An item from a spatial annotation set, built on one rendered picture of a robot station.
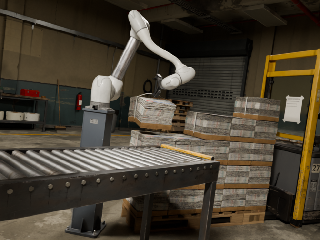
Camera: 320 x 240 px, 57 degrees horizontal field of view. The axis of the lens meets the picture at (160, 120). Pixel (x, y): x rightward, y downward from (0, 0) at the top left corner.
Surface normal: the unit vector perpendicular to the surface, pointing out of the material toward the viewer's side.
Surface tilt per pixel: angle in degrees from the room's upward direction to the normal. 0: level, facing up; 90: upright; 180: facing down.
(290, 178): 90
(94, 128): 90
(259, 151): 90
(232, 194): 90
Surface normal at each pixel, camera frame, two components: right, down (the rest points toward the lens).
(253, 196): 0.43, 0.11
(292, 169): -0.90, -0.09
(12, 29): 0.71, 0.12
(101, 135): -0.14, 0.04
